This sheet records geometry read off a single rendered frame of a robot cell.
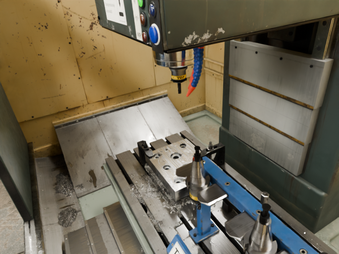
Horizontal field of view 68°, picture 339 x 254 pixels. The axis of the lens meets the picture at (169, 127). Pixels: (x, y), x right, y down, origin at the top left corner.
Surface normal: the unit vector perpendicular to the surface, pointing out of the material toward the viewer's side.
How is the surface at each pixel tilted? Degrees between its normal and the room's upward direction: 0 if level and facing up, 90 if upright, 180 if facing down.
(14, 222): 0
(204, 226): 90
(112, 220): 7
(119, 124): 24
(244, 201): 0
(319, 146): 90
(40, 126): 90
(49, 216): 18
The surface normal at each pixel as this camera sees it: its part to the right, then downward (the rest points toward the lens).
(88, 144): 0.13, -0.61
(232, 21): 0.47, 0.42
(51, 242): 0.18, -0.91
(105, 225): -0.14, -0.90
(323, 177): -0.88, 0.30
